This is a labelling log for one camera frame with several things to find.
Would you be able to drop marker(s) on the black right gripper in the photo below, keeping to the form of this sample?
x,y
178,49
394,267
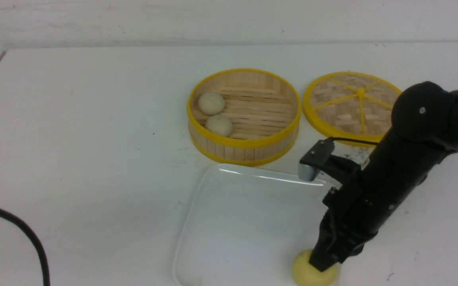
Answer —
x,y
369,195

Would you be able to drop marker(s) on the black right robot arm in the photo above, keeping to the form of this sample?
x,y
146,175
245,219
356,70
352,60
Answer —
x,y
424,132

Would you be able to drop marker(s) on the yellow rimmed bamboo steamer basket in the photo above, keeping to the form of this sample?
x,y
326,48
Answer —
x,y
264,109

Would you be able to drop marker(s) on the yellow rimmed woven steamer lid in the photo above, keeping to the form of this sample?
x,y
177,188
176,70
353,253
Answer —
x,y
350,105

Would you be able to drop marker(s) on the white square plate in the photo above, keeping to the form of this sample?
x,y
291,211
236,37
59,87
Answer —
x,y
245,226

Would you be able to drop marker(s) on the yellow steamed bun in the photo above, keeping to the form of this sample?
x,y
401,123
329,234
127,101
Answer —
x,y
304,274

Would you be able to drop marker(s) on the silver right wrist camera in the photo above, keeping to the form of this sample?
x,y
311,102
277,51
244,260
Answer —
x,y
313,161

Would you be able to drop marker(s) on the white steamed bun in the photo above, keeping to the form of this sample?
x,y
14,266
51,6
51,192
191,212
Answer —
x,y
220,125
211,103

